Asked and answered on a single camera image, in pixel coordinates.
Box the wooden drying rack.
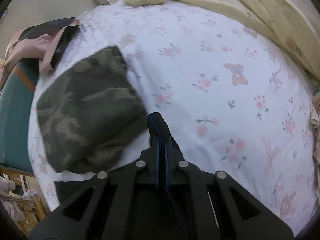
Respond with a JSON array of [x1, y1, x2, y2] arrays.
[[1, 166, 50, 238]]

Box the floral white bed sheet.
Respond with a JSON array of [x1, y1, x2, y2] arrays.
[[34, 0, 317, 235]]

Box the black pants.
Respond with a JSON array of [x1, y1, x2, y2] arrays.
[[54, 112, 221, 240]]

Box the camouflage pants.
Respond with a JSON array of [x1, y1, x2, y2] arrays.
[[37, 46, 147, 174]]

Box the pink garment on rack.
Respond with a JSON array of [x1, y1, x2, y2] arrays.
[[0, 175, 27, 222]]

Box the beige bear print blanket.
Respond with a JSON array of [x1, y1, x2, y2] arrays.
[[309, 96, 320, 170]]

